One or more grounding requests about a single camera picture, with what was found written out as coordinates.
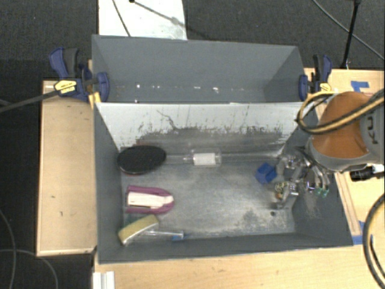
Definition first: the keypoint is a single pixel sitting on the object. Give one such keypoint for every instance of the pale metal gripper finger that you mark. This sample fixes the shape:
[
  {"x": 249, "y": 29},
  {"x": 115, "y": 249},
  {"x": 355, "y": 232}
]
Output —
[
  {"x": 282, "y": 191},
  {"x": 287, "y": 162}
]

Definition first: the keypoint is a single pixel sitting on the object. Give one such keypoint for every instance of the blue block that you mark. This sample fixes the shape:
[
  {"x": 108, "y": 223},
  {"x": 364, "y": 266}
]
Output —
[{"x": 265, "y": 173}]

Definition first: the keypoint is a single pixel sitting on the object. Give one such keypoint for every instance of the grey metal bin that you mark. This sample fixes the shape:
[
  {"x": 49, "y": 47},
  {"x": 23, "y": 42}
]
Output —
[{"x": 210, "y": 191}]

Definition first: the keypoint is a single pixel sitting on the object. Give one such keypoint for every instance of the clear glass tube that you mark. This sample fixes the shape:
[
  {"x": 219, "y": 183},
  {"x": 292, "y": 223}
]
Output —
[{"x": 206, "y": 158}]

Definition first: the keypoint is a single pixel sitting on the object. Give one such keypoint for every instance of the clear plastic tube, blue tip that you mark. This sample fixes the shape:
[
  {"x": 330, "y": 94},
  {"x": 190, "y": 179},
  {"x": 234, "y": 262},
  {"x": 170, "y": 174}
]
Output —
[{"x": 168, "y": 235}]

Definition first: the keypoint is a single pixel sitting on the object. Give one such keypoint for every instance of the purple and white stapler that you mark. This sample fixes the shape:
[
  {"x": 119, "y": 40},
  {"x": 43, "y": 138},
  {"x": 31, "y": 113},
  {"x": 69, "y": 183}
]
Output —
[{"x": 149, "y": 200}]

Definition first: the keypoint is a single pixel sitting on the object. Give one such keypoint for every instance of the black oval disc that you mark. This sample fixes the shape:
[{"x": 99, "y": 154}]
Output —
[{"x": 140, "y": 159}]

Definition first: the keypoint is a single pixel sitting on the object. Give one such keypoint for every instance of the yellow and green sponge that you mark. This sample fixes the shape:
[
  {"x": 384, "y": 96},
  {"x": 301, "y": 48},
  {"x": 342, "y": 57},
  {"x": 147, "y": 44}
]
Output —
[{"x": 136, "y": 227}]

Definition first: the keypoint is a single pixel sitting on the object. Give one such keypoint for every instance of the pale wood board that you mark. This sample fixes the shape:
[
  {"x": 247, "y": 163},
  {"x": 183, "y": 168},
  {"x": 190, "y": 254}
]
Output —
[{"x": 66, "y": 167}]

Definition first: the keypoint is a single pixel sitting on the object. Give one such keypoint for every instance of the black cylinder on white bracket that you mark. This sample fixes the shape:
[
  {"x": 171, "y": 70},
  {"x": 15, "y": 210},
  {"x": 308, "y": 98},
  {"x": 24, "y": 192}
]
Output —
[{"x": 361, "y": 173}]

